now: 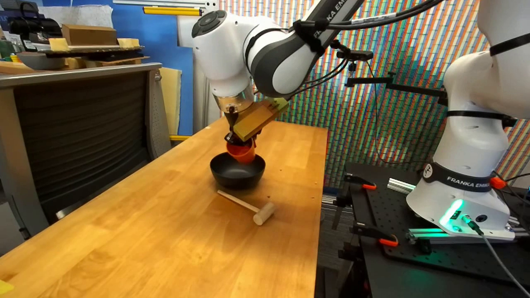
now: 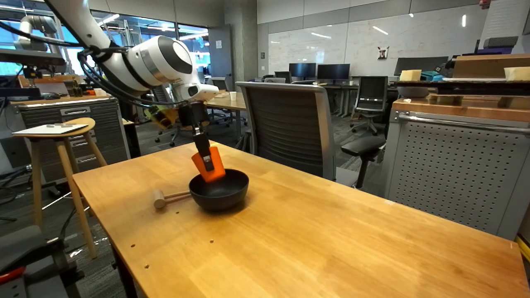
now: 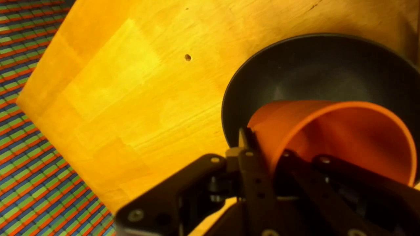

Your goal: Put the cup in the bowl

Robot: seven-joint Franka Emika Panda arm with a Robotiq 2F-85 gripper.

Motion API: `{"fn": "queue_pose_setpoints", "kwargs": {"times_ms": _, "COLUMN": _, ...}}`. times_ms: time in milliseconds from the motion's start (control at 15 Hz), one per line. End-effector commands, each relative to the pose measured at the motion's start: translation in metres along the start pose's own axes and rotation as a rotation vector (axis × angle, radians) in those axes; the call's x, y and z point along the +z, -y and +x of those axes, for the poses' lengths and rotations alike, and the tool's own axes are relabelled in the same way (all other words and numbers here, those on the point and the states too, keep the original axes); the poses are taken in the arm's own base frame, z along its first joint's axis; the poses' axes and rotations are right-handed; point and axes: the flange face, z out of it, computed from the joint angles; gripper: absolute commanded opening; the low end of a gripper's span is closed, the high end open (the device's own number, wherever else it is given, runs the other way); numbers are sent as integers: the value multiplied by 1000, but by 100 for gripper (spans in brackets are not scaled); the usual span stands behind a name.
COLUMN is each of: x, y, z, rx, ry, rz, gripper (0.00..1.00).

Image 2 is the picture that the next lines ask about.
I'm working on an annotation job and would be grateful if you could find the wooden background desk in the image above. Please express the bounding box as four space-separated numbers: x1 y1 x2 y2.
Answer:
204 89 249 112

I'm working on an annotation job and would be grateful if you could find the wooden stool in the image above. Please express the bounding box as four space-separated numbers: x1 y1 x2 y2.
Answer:
14 116 110 260

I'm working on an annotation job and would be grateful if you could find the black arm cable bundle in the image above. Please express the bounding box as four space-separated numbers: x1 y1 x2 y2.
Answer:
77 48 184 109

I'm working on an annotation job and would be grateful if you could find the black office chair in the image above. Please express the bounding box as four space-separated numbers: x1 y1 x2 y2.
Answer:
352 74 392 135

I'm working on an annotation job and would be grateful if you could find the white paper sheet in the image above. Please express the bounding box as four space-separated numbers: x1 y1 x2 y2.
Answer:
14 120 90 139

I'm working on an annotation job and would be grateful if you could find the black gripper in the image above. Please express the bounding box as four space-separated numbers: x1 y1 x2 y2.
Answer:
178 101 216 172

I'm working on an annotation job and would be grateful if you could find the yellow foam block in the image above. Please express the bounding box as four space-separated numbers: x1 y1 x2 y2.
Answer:
398 68 425 84
502 64 530 82

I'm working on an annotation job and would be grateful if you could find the wooden plank board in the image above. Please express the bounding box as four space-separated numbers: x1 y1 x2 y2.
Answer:
453 53 530 79

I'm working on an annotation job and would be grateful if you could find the wide dark monitor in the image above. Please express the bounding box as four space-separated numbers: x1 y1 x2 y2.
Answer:
393 54 451 79

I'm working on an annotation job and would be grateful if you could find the small wooden mallet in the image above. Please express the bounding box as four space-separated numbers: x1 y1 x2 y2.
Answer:
153 188 194 213

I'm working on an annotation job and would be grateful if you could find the black round bowl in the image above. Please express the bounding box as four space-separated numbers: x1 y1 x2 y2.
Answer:
188 167 251 215

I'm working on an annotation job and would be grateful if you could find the grey mesh office chair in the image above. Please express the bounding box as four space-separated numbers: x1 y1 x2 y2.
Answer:
236 81 388 190

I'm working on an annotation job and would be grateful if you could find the wooden tray box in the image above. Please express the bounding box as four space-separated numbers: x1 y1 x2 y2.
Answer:
392 91 530 124

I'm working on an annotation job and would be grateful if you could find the black computer monitor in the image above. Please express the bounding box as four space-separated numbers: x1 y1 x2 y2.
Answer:
317 63 352 84
289 61 319 84

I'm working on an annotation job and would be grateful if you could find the grey filing cabinet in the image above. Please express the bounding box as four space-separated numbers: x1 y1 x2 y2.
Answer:
16 96 133 183

